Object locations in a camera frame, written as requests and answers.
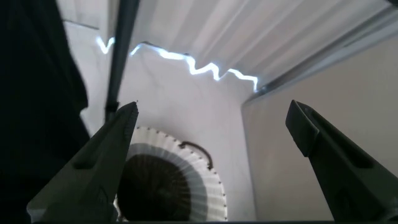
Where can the white laundry basket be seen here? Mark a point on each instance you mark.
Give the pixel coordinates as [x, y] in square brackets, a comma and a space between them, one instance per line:
[186, 174]

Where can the black clothes rack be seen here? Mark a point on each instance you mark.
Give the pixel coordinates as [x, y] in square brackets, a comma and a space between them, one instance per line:
[121, 56]

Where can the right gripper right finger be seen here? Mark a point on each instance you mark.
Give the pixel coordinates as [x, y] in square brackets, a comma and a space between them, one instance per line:
[351, 180]

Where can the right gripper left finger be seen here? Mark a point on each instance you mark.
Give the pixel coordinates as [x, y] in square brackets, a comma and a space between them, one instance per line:
[87, 180]

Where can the white curtain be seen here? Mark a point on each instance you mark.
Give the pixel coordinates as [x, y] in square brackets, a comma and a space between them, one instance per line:
[248, 31]

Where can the black garment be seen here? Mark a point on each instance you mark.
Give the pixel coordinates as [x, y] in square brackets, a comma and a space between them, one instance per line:
[34, 93]

